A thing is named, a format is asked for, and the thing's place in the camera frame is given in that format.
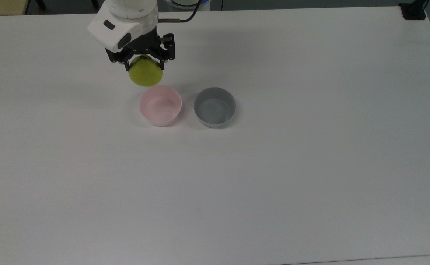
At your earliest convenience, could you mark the pink bowl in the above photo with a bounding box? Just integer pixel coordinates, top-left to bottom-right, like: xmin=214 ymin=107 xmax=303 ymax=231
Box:
xmin=139 ymin=86 xmax=182 ymax=127

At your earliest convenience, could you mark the white robot base blue ring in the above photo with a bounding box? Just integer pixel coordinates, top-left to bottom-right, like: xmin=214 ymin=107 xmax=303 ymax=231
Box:
xmin=163 ymin=0 xmax=212 ymax=10

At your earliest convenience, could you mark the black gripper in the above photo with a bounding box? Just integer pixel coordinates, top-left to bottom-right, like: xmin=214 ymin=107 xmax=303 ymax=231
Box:
xmin=105 ymin=31 xmax=175 ymax=72

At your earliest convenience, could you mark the green pear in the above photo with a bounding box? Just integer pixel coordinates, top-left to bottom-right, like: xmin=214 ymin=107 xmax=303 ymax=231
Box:
xmin=128 ymin=54 xmax=164 ymax=88

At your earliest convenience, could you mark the black arm cable brown plug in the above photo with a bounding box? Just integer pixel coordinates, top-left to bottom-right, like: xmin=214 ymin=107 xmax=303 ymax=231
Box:
xmin=158 ymin=0 xmax=203 ymax=24

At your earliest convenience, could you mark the grey bowl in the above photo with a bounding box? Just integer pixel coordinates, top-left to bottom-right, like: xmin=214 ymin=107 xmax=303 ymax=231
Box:
xmin=193 ymin=87 xmax=236 ymax=129

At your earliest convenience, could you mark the black table clamp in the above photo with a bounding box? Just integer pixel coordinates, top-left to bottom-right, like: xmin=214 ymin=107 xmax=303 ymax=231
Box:
xmin=398 ymin=0 xmax=430 ymax=20

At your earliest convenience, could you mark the yellow wooden furniture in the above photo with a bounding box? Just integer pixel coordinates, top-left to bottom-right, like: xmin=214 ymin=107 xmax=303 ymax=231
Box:
xmin=0 ymin=0 xmax=30 ymax=16

